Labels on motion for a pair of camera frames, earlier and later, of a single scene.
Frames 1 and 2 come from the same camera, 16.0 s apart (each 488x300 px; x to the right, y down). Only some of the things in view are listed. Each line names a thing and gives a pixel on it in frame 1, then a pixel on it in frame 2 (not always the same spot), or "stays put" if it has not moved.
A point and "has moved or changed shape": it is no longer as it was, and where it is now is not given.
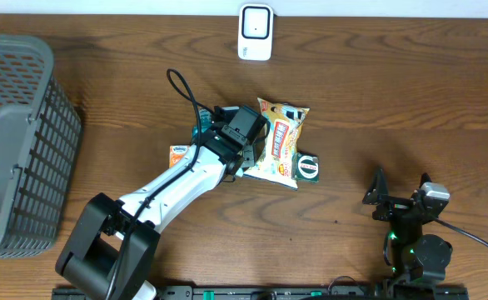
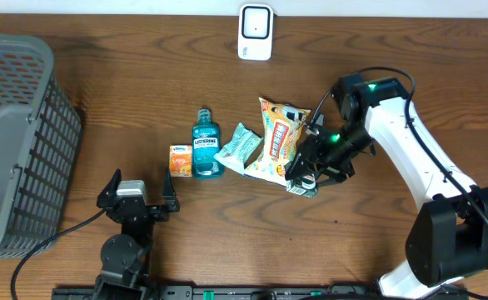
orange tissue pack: x=176 y=153 stays put
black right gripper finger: x=378 y=192 → x=300 y=167
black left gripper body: x=248 y=155 → x=152 y=213
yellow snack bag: x=275 y=162 stays put
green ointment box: x=306 y=167 has moved or changed shape
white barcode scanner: x=256 y=30 stays put
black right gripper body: x=394 y=207 → x=339 y=149
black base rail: x=281 y=292 stays put
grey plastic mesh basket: x=28 y=134 stays put
